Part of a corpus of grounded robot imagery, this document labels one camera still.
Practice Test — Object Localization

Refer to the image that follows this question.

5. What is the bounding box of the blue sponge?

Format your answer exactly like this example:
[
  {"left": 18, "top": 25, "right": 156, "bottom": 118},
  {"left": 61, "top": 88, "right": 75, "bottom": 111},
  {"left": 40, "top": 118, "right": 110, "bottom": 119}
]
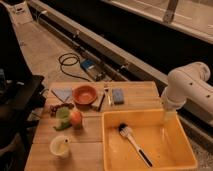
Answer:
[{"left": 112, "top": 89, "right": 124, "bottom": 104}]

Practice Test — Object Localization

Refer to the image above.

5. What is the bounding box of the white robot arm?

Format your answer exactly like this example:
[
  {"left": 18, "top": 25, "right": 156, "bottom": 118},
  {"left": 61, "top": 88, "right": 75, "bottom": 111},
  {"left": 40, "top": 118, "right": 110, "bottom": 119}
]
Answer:
[{"left": 161, "top": 62, "right": 213, "bottom": 116}]

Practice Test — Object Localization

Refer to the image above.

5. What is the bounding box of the yellow plastic tray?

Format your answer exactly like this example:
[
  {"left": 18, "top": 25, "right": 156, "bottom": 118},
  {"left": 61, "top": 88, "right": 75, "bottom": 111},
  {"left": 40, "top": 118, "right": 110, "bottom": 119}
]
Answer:
[{"left": 102, "top": 109, "right": 197, "bottom": 171}]

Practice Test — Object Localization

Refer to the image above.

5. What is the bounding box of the wooden block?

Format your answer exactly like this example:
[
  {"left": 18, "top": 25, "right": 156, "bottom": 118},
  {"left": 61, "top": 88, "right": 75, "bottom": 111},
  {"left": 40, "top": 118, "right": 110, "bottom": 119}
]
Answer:
[{"left": 91, "top": 92, "right": 105, "bottom": 111}]

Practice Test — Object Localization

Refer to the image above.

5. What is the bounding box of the blue power box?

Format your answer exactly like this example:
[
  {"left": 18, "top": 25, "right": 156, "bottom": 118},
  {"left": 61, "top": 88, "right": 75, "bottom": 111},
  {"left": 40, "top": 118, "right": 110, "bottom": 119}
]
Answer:
[{"left": 80, "top": 59, "right": 106, "bottom": 81}]

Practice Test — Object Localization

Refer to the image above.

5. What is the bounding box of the orange bowl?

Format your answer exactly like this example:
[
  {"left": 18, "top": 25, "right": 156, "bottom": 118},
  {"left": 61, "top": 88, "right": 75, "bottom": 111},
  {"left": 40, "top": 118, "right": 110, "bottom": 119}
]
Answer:
[{"left": 73, "top": 85, "right": 97, "bottom": 105}]

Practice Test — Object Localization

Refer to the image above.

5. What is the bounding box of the red apple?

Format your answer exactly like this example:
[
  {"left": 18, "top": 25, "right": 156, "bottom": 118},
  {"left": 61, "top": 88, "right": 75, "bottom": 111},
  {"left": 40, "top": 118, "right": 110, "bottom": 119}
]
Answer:
[{"left": 70, "top": 110, "right": 82, "bottom": 128}]

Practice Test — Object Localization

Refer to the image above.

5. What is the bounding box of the green toy vegetable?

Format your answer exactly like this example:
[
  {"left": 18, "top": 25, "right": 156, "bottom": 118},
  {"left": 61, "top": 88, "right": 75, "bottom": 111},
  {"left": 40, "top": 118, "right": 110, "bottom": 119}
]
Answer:
[{"left": 54, "top": 107, "right": 71, "bottom": 131}]

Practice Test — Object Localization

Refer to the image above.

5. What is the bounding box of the blue cloth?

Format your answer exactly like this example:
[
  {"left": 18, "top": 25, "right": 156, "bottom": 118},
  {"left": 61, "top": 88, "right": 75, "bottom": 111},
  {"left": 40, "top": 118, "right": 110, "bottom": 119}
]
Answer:
[{"left": 51, "top": 88, "right": 72, "bottom": 102}]

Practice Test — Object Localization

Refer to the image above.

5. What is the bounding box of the white cup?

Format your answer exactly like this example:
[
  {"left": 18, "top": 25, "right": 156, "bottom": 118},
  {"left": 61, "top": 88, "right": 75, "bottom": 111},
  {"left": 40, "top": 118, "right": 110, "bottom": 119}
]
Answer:
[{"left": 49, "top": 135, "right": 70, "bottom": 159}]

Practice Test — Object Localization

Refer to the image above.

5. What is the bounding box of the dark grapes bunch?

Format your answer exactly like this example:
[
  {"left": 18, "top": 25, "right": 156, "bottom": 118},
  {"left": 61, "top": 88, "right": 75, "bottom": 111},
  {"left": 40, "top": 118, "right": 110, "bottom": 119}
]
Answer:
[{"left": 49, "top": 103, "right": 74, "bottom": 116}]

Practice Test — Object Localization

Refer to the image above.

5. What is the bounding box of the black chair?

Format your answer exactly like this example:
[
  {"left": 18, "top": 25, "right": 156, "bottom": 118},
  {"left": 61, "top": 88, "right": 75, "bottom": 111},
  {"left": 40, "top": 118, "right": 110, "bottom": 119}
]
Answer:
[{"left": 0, "top": 2, "right": 45, "bottom": 171}]

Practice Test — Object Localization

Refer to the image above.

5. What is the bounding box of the white box device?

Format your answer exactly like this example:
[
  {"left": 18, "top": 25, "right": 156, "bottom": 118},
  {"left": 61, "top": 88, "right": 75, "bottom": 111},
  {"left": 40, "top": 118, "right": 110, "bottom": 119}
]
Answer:
[{"left": 10, "top": 1, "right": 33, "bottom": 25}]

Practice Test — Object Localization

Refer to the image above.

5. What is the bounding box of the black cable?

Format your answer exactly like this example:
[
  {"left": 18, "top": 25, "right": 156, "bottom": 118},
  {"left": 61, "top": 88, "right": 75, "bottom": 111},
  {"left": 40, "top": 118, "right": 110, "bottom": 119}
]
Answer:
[{"left": 58, "top": 52, "right": 93, "bottom": 83}]

